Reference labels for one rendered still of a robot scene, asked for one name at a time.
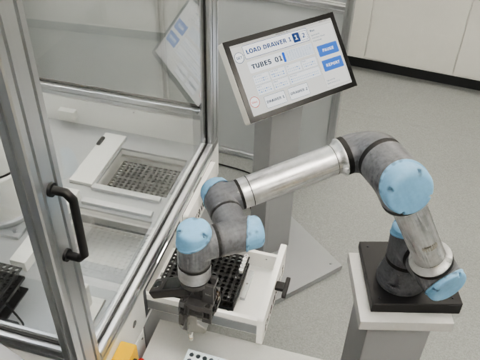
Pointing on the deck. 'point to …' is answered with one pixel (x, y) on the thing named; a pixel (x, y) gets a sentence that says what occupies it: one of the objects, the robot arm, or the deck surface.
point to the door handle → (73, 222)
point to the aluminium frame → (45, 141)
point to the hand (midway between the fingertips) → (188, 327)
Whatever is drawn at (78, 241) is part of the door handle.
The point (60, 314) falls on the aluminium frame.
